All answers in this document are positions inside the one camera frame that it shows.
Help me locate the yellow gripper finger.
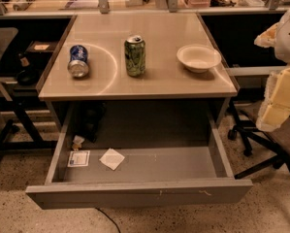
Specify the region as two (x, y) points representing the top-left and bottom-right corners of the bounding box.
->
(256, 66), (290, 132)
(254, 23), (277, 48)

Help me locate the green soda can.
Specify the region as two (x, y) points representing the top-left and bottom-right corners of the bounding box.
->
(124, 35), (145, 77)

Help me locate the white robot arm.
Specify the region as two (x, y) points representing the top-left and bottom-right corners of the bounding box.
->
(254, 9), (290, 132)

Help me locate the blue soda can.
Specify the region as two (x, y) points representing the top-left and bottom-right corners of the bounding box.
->
(67, 45), (89, 78)

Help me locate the open grey drawer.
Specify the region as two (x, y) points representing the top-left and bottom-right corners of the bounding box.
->
(26, 108), (252, 209)

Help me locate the black office chair right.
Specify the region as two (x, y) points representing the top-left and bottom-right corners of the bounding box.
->
(227, 87), (290, 192)

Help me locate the white bowl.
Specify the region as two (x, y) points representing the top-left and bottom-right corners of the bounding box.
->
(177, 44), (222, 73)

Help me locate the grey cabinet desk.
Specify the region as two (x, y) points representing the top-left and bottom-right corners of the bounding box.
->
(35, 12), (241, 131)

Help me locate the white square paper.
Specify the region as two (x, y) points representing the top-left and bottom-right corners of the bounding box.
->
(100, 149), (125, 171)

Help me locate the crumpled paper scrap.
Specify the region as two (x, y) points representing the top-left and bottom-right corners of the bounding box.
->
(72, 135), (84, 150)

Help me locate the blue bordered label card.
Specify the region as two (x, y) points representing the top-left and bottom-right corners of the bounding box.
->
(68, 150), (89, 167)

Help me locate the black floor cable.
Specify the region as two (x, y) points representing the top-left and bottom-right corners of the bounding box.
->
(95, 207), (122, 233)

